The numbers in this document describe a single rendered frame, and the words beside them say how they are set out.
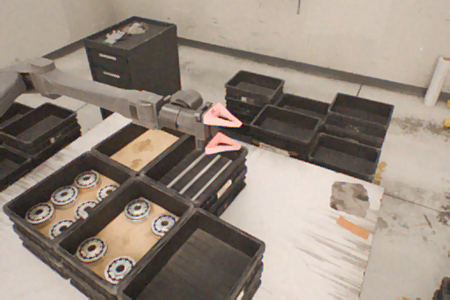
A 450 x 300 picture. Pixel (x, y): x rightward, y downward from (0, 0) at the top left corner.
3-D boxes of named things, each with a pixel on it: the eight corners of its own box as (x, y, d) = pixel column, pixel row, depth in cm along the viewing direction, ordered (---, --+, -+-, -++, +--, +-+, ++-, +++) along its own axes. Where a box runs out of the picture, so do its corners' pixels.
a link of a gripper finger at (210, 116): (246, 135, 84) (211, 124, 88) (247, 108, 80) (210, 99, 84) (233, 150, 79) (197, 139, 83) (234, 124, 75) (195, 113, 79)
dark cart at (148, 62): (145, 148, 308) (128, 49, 255) (105, 133, 325) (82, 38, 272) (184, 113, 351) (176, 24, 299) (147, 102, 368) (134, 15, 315)
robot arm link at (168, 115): (156, 128, 88) (153, 109, 85) (172, 114, 93) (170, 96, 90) (180, 136, 86) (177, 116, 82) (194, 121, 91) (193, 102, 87)
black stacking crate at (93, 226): (120, 312, 113) (113, 293, 107) (61, 266, 127) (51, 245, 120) (197, 226, 140) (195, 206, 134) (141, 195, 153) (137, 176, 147)
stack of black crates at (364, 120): (379, 154, 279) (395, 105, 253) (372, 178, 258) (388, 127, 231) (327, 139, 294) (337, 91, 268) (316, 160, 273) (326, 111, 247)
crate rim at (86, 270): (114, 296, 108) (113, 292, 106) (52, 249, 121) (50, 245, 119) (196, 209, 135) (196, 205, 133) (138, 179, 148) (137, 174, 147)
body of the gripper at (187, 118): (215, 137, 89) (190, 129, 92) (214, 102, 83) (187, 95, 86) (202, 151, 84) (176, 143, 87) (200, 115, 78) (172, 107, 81)
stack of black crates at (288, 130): (313, 168, 266) (322, 118, 240) (300, 194, 244) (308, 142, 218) (263, 152, 281) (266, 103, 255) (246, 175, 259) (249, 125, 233)
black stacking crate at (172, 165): (197, 225, 140) (196, 206, 134) (141, 195, 154) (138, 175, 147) (248, 168, 167) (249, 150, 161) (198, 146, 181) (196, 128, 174)
